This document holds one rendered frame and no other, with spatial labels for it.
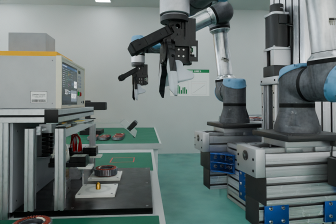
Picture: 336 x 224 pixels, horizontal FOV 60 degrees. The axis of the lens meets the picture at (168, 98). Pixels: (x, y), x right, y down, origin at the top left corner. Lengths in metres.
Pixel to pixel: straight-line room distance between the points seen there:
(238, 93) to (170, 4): 0.85
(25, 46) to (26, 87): 4.18
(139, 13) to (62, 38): 1.80
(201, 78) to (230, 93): 5.22
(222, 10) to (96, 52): 5.36
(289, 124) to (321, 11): 0.36
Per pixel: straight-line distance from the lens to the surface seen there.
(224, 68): 1.64
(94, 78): 6.67
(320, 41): 0.98
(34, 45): 5.36
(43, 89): 1.21
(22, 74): 1.24
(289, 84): 1.06
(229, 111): 1.49
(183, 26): 0.75
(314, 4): 1.00
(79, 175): 1.51
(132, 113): 6.56
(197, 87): 6.66
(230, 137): 1.47
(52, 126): 1.16
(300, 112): 1.06
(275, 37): 1.35
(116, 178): 1.45
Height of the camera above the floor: 1.14
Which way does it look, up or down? 1 degrees up
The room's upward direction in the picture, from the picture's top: straight up
